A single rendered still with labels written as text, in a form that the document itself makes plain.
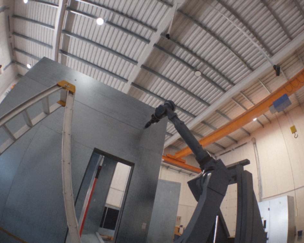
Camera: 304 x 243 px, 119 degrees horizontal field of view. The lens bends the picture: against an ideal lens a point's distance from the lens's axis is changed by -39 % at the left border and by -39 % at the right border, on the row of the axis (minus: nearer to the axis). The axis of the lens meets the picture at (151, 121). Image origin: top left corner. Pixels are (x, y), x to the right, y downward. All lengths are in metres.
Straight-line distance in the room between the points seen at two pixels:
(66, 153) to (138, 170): 1.14
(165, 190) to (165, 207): 0.71
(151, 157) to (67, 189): 1.39
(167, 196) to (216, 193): 4.76
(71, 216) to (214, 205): 1.10
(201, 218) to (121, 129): 1.55
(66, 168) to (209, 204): 1.14
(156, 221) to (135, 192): 4.07
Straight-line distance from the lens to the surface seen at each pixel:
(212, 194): 1.35
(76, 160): 1.87
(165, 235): 6.07
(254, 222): 1.97
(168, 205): 6.03
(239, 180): 1.84
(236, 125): 8.87
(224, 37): 7.27
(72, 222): 1.11
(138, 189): 1.97
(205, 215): 1.28
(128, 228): 1.95
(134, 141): 2.11
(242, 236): 1.77
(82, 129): 2.00
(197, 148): 1.62
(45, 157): 1.91
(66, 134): 1.20
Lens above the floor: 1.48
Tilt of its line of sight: 36 degrees up
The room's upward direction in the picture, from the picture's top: 13 degrees clockwise
